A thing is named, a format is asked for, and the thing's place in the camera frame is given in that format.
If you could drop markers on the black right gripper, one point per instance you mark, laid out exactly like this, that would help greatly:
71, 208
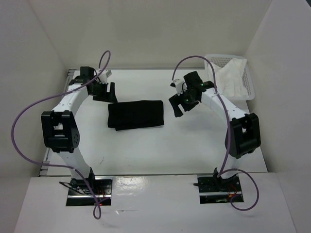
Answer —
176, 100

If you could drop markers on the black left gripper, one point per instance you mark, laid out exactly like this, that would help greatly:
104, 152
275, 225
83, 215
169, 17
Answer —
107, 97

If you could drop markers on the black skirt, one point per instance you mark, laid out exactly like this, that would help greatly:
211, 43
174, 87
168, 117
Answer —
135, 114

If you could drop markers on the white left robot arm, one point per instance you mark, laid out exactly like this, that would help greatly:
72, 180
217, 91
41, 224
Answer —
60, 131

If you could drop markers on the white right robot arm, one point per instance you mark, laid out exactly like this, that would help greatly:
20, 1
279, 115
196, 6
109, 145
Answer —
242, 135

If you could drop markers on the white skirt in basket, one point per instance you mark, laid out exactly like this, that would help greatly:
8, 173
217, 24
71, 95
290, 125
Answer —
235, 77

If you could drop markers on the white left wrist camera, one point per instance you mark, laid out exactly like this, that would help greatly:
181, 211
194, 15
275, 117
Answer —
103, 77

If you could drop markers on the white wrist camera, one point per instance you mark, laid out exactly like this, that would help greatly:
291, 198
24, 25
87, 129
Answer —
179, 85
103, 77

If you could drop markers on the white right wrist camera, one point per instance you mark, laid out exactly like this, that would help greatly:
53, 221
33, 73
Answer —
179, 85

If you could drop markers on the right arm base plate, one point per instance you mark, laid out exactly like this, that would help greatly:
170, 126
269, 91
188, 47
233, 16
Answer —
212, 193

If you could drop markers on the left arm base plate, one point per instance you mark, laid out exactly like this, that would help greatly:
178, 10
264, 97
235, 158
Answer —
80, 195

